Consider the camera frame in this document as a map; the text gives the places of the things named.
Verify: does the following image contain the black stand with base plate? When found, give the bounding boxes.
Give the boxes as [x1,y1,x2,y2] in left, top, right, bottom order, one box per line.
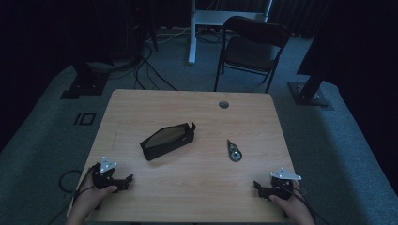
[59,60,111,100]
[287,71,335,112]

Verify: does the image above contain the white desk frame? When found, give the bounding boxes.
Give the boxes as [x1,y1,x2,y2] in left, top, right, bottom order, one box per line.
[188,0,274,66]

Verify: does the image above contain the black pencil case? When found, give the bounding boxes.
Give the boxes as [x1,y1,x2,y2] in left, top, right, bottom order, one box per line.
[139,122,197,162]

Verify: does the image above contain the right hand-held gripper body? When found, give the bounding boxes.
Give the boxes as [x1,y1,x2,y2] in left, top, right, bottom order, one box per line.
[268,166,303,201]

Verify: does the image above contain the black folding chair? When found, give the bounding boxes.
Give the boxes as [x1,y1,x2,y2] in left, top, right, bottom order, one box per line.
[213,15,291,95]

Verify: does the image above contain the person's left hand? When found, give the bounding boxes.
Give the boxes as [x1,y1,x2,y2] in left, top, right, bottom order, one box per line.
[72,173,119,225]

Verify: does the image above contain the left hand-held gripper cable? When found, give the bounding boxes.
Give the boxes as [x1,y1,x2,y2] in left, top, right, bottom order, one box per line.
[58,168,97,205]

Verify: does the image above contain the correction tape dispenser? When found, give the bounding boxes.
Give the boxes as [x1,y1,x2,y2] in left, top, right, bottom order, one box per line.
[226,139,243,163]

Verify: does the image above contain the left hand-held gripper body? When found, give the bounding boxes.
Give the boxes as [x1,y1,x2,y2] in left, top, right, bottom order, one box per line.
[91,156,127,193]

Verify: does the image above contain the white floor cable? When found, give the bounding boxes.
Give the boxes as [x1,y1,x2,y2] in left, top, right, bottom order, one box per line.
[145,26,193,45]

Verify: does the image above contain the black floor cables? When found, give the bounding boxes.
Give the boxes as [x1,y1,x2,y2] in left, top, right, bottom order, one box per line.
[132,37,179,92]

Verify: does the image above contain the person's right hand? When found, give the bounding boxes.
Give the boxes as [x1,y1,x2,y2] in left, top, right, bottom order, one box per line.
[268,181,316,225]

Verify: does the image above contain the right hand-held gripper cable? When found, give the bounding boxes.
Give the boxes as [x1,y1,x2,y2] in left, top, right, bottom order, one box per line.
[289,182,331,225]

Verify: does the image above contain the hand-held gripper cable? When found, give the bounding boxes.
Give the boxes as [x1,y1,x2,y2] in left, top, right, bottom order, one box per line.
[58,168,97,205]
[289,182,331,225]

